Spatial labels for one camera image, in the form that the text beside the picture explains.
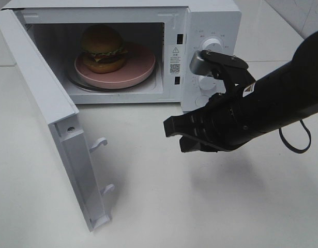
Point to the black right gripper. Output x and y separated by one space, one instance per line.
224 125

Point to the round white door button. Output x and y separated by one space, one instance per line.
201 101

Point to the white round knob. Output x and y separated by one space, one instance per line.
212 44
207 83

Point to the pink round plate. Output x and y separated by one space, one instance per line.
130 67

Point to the toy hamburger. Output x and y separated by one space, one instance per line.
103 49

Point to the white microwave door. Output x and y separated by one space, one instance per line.
61 117

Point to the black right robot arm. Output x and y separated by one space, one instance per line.
248 108

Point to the warning label with QR code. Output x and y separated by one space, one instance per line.
175 59

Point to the white microwave oven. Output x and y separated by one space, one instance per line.
55 27

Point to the glass microwave turntable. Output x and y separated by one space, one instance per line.
145 86

